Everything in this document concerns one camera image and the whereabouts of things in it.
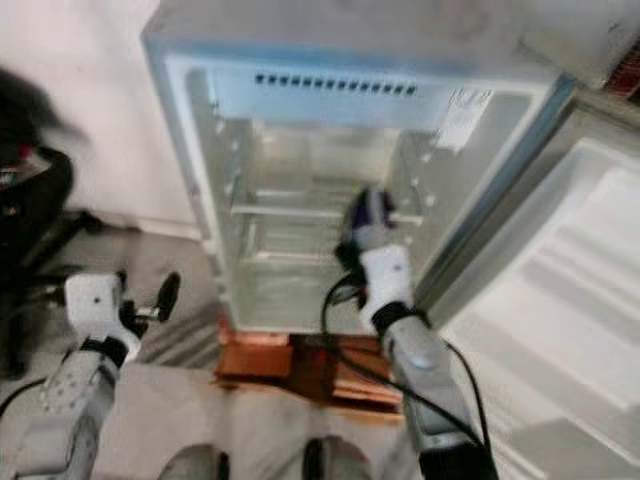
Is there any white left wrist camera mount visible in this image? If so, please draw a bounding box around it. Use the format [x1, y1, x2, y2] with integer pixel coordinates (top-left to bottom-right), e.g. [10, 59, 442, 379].
[63, 272, 131, 341]

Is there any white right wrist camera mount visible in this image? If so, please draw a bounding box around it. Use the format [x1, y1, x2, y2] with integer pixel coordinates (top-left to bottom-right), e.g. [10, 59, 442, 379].
[358, 243, 417, 331]

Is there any grey robot left leg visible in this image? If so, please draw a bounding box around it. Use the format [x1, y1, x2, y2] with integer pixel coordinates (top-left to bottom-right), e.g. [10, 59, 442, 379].
[160, 445, 223, 480]

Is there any white fridge door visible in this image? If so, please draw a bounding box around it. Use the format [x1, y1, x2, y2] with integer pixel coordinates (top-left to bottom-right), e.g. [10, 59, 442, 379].
[415, 90, 640, 480]

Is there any red brown object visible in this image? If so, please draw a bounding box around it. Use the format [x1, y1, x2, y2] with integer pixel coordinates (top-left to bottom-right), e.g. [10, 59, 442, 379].
[604, 45, 640, 103]

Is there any clear fridge shelf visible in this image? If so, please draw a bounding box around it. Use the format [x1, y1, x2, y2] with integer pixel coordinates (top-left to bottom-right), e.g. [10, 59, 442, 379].
[240, 250, 361, 269]
[228, 204, 361, 222]

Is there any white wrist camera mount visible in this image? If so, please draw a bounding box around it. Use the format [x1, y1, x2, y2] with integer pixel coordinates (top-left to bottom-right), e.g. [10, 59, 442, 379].
[358, 243, 417, 331]
[63, 272, 131, 341]

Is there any purple and white bottle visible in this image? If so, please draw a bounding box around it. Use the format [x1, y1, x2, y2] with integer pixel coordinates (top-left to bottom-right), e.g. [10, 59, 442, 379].
[345, 187, 397, 251]

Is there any black office chair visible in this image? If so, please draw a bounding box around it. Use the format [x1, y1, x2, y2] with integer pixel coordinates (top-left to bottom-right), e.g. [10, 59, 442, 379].
[0, 70, 103, 381]

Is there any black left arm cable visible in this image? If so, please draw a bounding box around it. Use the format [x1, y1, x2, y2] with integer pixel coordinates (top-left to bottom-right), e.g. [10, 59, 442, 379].
[0, 376, 63, 416]

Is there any white fridge label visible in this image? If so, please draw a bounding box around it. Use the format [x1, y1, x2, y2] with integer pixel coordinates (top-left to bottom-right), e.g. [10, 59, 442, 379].
[434, 88, 497, 153]

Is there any grey fridge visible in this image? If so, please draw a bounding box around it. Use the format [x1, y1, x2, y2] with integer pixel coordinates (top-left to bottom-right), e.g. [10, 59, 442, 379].
[142, 0, 576, 336]

